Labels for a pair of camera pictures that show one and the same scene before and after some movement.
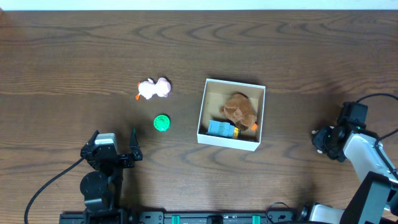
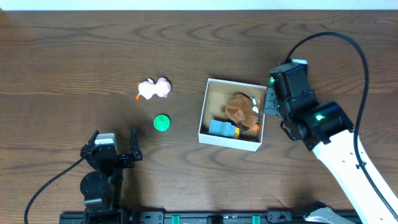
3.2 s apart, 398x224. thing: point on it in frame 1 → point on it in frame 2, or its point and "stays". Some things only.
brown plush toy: (240, 109) stays
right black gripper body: (321, 140) → (270, 107)
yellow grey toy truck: (223, 129) stays
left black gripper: (121, 158) stays
